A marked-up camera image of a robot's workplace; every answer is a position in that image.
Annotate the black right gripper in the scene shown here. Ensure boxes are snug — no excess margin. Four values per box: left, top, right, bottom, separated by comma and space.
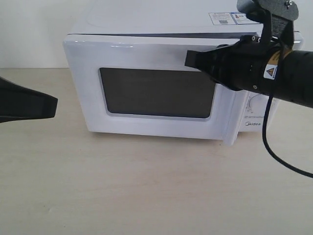
184, 35, 279, 94

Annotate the white microwave door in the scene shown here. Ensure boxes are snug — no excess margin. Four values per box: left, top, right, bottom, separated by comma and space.
64, 34, 248, 145

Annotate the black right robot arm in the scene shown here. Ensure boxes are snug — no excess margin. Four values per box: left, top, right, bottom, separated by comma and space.
185, 35, 313, 108

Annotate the white Midea microwave oven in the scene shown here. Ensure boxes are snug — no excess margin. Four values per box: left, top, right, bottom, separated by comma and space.
67, 0, 306, 138

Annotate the lower white timer knob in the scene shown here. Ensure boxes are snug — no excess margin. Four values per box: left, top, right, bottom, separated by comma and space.
247, 94, 264, 112

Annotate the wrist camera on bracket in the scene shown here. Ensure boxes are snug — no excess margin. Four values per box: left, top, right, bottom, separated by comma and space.
237, 0, 299, 49

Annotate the black camera cable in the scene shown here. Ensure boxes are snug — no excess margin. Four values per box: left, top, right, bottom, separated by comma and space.
262, 41, 313, 179

